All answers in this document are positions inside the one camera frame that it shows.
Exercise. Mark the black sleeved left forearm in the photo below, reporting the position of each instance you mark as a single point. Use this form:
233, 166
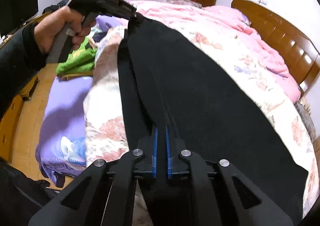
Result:
21, 59

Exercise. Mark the brown wooden headboard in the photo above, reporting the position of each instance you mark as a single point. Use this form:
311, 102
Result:
297, 50

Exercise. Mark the black pants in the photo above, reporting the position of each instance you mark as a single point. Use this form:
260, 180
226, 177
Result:
165, 80

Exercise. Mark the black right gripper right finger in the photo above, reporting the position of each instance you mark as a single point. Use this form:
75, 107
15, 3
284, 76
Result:
215, 193

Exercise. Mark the yellow wooden cabinet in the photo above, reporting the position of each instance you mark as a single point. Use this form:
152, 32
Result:
10, 119

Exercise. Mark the black television screen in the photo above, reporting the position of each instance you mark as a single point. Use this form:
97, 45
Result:
19, 11

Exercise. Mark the floral cream quilt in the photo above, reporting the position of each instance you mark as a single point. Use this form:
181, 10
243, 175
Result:
285, 116

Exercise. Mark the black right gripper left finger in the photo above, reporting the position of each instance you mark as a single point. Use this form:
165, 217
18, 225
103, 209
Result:
106, 193

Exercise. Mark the purple bed sheet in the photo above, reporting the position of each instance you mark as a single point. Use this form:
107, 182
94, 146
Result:
83, 119

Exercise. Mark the green cloth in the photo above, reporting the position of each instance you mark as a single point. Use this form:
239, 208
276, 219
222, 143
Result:
80, 62

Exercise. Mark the person's left hand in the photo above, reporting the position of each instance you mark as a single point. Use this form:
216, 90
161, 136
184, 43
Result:
46, 31

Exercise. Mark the pink quilt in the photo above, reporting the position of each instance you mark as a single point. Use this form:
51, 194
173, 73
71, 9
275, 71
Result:
224, 29

